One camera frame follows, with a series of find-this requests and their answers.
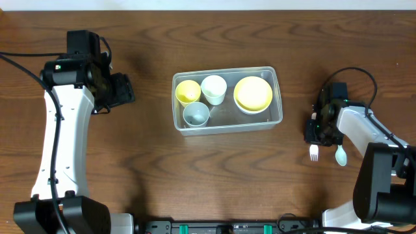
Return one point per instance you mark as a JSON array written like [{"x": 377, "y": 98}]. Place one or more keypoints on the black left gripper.
[{"x": 123, "y": 90}]

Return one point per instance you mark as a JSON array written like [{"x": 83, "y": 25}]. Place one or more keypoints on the cream plastic bowl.
[{"x": 251, "y": 112}]

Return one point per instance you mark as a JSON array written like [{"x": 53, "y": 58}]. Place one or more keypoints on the grey plastic cup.
[{"x": 196, "y": 114}]

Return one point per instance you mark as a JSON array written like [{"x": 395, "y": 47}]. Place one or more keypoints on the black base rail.
[{"x": 285, "y": 224}]

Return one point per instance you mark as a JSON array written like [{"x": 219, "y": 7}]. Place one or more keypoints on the yellow plastic bowl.
[{"x": 252, "y": 92}]

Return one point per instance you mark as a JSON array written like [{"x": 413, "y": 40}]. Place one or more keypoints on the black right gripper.
[{"x": 320, "y": 139}]

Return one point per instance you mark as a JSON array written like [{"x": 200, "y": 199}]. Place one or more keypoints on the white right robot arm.
[{"x": 384, "y": 193}]

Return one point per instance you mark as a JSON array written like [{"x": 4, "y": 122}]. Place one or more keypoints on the cream plastic cup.
[{"x": 214, "y": 89}]

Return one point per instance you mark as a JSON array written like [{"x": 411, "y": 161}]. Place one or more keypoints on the white plastic fork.
[{"x": 313, "y": 149}]

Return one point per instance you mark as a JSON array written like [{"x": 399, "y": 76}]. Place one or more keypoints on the yellow plastic cup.
[{"x": 188, "y": 92}]

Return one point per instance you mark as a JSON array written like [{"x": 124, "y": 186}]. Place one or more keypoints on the mint green plastic spoon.
[{"x": 340, "y": 156}]

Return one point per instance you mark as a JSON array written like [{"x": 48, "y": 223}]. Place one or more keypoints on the clear plastic container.
[{"x": 227, "y": 117}]

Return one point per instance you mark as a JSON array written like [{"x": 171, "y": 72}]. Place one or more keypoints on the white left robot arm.
[{"x": 60, "y": 201}]

